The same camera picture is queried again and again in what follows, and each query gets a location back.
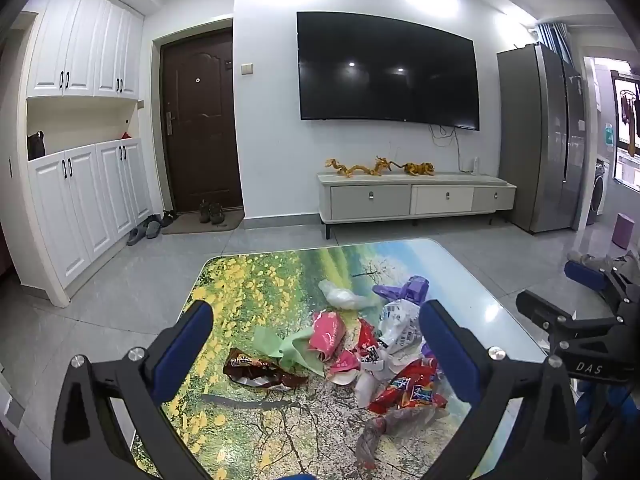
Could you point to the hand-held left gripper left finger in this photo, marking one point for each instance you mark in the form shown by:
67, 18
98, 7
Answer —
192, 340

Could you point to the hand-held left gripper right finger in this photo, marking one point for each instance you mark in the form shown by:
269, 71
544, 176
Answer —
442, 340

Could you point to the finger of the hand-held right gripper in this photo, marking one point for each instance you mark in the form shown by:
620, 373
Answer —
542, 310
585, 275

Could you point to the green plastic bag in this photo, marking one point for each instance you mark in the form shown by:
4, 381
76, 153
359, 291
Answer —
292, 350

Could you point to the pink torn wrapper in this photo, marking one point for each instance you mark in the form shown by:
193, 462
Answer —
342, 366

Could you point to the grey cloth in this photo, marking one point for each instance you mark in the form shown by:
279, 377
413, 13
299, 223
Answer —
612, 261

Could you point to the white printed plastic bag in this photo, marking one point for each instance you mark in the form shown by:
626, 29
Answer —
400, 325

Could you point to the blue white shoe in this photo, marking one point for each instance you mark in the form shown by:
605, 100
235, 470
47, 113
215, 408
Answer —
622, 397

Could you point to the purple stool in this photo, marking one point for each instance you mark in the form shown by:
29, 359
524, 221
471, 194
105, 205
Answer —
623, 232

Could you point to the red candy wrapper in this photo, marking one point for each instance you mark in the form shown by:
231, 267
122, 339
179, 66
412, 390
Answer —
407, 387

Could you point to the purple plastic wrapper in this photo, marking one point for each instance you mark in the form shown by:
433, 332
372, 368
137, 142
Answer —
405, 290

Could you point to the brown snack wrapper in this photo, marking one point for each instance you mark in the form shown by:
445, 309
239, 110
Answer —
255, 367

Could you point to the small red wrapper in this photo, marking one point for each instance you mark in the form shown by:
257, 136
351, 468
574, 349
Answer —
367, 340

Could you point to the washing machine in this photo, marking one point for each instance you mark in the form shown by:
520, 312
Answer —
597, 195

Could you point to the white crumpled paper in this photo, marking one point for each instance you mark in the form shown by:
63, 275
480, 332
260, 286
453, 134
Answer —
370, 382

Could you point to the transparent crumpled plastic bag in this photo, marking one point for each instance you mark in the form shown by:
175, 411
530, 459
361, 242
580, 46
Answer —
395, 427

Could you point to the clear white plastic bag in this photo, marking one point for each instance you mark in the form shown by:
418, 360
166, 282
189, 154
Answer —
342, 297

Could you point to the large pink wrapper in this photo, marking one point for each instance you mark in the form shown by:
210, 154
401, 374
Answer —
327, 332

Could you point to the brown doormat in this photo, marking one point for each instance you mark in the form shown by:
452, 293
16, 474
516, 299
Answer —
185, 225

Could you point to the grey slipper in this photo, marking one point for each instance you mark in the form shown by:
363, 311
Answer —
135, 236
151, 227

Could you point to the black shoe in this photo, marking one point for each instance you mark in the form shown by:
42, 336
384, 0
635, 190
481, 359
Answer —
168, 216

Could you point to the grey refrigerator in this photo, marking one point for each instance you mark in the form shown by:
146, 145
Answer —
540, 140

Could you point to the white television stand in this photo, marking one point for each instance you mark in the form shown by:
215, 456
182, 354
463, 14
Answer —
400, 200

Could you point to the white small device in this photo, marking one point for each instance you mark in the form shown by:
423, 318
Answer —
475, 165

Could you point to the window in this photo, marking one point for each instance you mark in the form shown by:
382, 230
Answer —
627, 125

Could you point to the golden tiger figurine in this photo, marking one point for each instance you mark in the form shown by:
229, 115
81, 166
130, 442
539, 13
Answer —
417, 169

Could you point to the white shoe cabinet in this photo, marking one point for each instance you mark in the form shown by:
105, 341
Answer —
85, 200

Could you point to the small golden dragon figurine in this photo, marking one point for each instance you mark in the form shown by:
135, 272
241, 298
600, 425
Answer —
385, 164

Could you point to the long golden dragon figurine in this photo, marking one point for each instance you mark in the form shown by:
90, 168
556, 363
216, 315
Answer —
347, 169

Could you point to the brown entrance door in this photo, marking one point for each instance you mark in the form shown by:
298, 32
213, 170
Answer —
202, 125

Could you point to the blue curtain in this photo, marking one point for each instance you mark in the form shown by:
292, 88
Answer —
555, 40

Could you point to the black bag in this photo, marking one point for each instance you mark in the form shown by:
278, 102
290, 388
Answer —
36, 145

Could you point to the black wall television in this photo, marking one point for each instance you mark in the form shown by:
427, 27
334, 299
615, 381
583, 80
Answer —
385, 70

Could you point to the wall light switch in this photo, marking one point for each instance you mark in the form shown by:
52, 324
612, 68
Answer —
246, 68

